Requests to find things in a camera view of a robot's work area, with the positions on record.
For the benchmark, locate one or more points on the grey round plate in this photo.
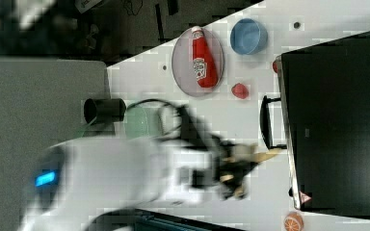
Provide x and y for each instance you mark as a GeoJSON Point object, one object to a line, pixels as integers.
{"type": "Point", "coordinates": [182, 68]}

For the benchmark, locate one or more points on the dark red toy strawberry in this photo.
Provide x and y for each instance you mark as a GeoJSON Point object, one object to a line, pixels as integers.
{"type": "Point", "coordinates": [275, 67]}

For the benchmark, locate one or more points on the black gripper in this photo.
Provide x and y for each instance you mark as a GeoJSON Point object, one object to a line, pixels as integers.
{"type": "Point", "coordinates": [194, 131]}

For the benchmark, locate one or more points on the toy orange slice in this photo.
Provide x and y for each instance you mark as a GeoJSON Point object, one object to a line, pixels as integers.
{"type": "Point", "coordinates": [293, 222]}

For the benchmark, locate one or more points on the blue cup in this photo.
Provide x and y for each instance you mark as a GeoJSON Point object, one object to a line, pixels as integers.
{"type": "Point", "coordinates": [248, 37]}

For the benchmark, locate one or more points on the peeled toy banana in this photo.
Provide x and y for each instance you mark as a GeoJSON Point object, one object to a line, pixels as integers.
{"type": "Point", "coordinates": [263, 156]}

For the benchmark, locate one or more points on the light red toy strawberry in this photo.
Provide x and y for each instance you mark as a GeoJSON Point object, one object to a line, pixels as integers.
{"type": "Point", "coordinates": [240, 91]}

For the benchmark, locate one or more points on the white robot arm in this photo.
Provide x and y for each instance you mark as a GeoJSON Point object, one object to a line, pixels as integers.
{"type": "Point", "coordinates": [80, 184]}

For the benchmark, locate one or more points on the red ketchup bottle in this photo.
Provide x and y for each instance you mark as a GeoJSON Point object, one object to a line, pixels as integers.
{"type": "Point", "coordinates": [203, 61]}

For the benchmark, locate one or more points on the black toaster oven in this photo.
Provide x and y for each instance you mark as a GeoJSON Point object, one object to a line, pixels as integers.
{"type": "Point", "coordinates": [324, 94]}

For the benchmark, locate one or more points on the green mug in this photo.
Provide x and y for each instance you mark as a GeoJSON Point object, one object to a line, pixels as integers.
{"type": "Point", "coordinates": [142, 122]}

